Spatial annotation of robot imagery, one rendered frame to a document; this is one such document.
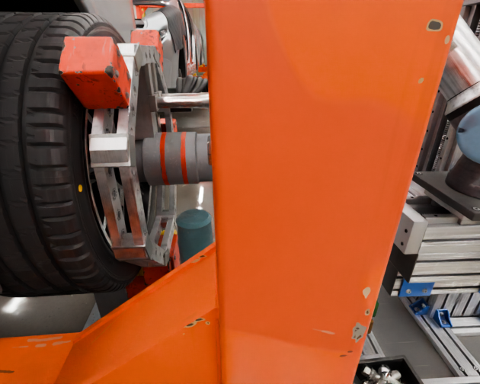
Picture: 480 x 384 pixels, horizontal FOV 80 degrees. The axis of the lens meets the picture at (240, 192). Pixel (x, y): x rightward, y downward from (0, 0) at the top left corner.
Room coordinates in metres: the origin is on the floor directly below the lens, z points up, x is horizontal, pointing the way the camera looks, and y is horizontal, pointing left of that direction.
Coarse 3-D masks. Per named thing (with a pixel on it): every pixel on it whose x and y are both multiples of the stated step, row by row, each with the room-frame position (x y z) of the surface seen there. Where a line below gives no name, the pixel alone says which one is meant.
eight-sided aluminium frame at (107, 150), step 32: (128, 64) 0.57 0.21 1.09; (160, 64) 0.87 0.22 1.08; (96, 128) 0.48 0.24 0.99; (128, 128) 0.48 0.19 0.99; (160, 128) 0.97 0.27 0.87; (96, 160) 0.45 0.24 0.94; (128, 160) 0.45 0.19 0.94; (128, 192) 0.45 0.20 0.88; (160, 192) 0.87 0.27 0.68; (160, 224) 0.78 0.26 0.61; (128, 256) 0.45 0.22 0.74; (160, 256) 0.56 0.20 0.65
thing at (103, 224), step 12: (84, 108) 0.52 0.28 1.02; (84, 120) 0.51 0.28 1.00; (84, 132) 0.50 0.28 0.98; (84, 144) 0.49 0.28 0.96; (84, 156) 0.48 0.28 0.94; (120, 180) 0.73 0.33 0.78; (96, 192) 0.86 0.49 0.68; (120, 192) 0.66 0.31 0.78; (144, 192) 0.87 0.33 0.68; (96, 204) 0.83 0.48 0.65; (144, 204) 0.84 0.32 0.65; (96, 216) 0.47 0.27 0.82; (108, 240) 0.49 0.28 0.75
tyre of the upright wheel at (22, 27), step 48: (0, 48) 0.50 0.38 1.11; (48, 48) 0.51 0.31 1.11; (0, 96) 0.44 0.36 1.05; (48, 96) 0.45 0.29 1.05; (0, 144) 0.41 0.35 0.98; (48, 144) 0.41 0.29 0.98; (0, 192) 0.39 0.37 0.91; (48, 192) 0.39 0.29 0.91; (0, 240) 0.38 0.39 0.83; (48, 240) 0.38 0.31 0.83; (96, 240) 0.44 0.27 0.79; (48, 288) 0.42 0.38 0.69; (96, 288) 0.44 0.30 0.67
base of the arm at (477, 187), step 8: (464, 160) 0.61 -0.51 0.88; (456, 168) 0.62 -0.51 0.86; (464, 168) 0.60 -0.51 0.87; (472, 168) 0.58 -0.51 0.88; (448, 176) 0.63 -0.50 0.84; (456, 176) 0.61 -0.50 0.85; (464, 176) 0.59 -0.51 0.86; (472, 176) 0.58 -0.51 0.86; (448, 184) 0.62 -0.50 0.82; (456, 184) 0.59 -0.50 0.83; (464, 184) 0.58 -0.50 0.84; (472, 184) 0.57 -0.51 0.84; (464, 192) 0.57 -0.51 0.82; (472, 192) 0.56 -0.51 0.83
